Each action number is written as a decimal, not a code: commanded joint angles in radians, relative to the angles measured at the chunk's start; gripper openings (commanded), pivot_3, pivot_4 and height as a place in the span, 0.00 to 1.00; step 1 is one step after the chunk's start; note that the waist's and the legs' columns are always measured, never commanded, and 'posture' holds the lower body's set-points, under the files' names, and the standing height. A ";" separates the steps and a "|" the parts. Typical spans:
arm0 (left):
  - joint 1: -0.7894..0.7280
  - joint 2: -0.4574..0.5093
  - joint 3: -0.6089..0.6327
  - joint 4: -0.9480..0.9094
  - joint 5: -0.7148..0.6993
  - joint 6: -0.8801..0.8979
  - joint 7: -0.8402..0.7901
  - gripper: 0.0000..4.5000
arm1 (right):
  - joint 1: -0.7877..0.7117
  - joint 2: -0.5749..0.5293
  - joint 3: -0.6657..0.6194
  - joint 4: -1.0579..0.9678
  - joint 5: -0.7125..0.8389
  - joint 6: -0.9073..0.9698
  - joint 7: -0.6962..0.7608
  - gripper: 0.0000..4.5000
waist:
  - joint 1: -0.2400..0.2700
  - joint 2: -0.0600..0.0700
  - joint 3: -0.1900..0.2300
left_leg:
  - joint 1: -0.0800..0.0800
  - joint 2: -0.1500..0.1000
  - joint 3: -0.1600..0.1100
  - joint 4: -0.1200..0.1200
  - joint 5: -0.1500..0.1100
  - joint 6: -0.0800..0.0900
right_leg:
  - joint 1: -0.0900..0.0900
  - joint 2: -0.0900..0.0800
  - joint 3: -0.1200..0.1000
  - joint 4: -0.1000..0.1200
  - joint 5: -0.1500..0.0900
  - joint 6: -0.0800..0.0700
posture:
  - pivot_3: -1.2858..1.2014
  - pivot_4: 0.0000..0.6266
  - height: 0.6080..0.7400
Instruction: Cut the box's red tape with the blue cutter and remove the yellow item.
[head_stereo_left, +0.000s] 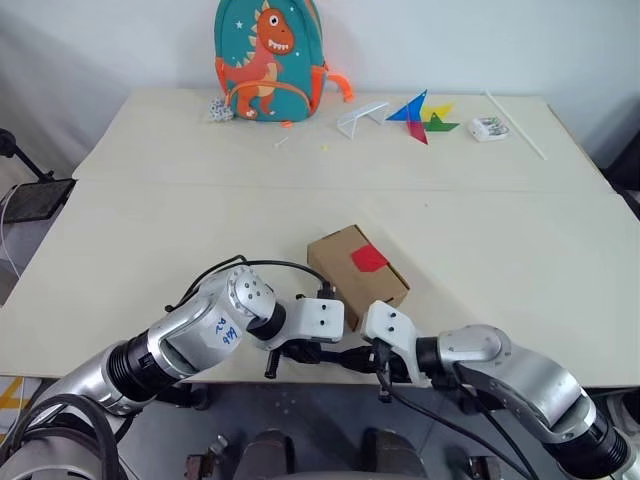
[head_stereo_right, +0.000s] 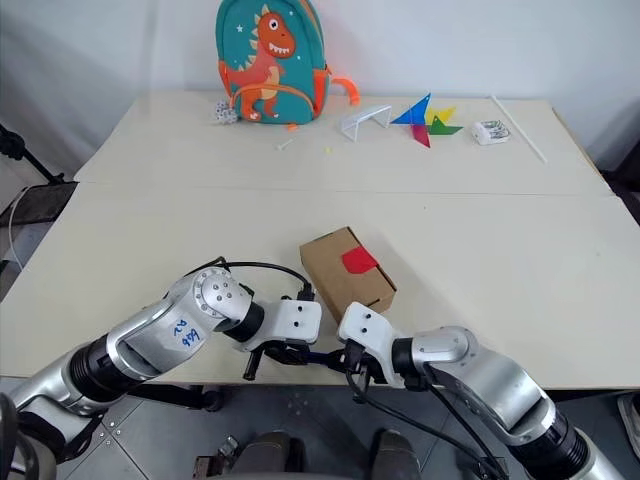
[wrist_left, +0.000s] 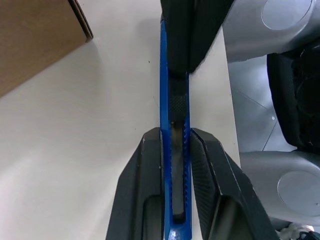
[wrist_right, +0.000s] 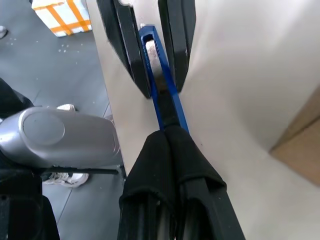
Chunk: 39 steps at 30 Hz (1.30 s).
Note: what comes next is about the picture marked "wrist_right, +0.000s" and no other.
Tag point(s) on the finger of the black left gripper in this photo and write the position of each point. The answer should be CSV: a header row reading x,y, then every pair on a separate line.
x,y
130,45
178,42

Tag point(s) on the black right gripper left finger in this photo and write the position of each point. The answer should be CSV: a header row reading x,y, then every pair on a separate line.
x,y
147,175

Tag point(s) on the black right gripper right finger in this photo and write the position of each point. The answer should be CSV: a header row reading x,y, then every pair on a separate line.
x,y
197,180

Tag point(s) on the blue utility cutter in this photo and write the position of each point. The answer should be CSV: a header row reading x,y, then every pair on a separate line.
x,y
175,100

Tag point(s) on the white box with orange tape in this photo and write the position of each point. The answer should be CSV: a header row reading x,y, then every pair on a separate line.
x,y
63,15

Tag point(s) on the brown cardboard box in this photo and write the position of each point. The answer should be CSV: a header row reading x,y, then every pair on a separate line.
x,y
300,147

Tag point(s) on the thin black rod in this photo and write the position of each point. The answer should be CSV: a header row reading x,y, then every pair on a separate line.
x,y
82,171

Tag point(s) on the white sneaker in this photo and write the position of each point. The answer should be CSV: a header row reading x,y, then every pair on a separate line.
x,y
67,107
72,178

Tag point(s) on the silver robot body shell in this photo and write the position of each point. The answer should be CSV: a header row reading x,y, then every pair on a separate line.
x,y
62,137

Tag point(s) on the black trouser leg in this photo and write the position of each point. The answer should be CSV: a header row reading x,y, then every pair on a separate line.
x,y
12,97

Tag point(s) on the black robot lower body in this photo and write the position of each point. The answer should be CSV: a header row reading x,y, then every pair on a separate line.
x,y
22,207

